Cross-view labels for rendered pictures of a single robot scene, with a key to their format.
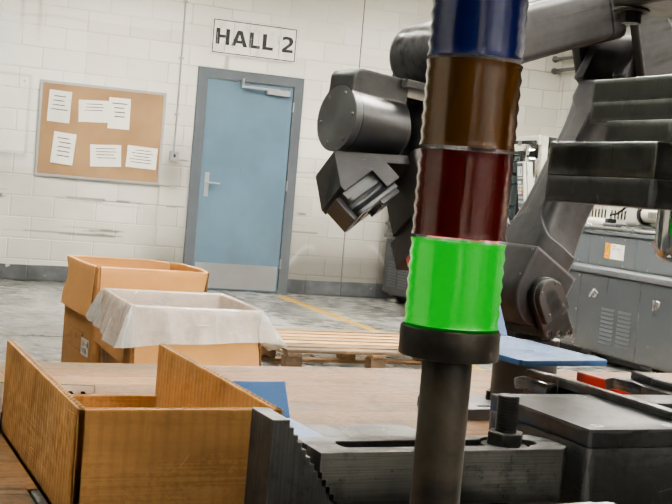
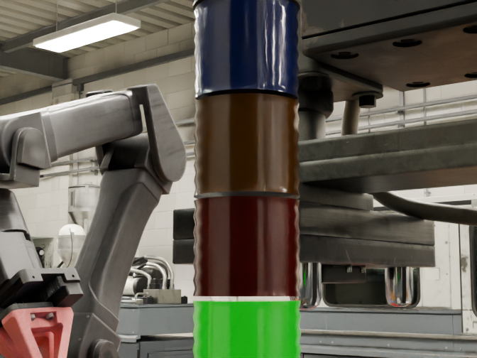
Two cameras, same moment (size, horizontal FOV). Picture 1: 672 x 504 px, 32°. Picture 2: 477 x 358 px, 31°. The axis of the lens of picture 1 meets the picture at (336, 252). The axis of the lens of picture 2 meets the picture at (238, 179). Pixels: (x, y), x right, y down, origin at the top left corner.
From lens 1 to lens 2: 21 cm
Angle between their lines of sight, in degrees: 29
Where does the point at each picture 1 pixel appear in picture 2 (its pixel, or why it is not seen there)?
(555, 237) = (103, 303)
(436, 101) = (224, 143)
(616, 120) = not seen: hidden behind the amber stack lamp
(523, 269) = (81, 334)
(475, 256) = (284, 315)
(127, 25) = not seen: outside the picture
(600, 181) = not seen: hidden behind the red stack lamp
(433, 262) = (239, 327)
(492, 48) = (281, 84)
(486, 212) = (290, 264)
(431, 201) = (229, 256)
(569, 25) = (101, 123)
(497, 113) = (289, 155)
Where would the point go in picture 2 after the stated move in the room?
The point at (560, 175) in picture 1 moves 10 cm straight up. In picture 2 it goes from (188, 239) to (189, 87)
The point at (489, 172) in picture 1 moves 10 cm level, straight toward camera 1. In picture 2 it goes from (289, 219) to (456, 187)
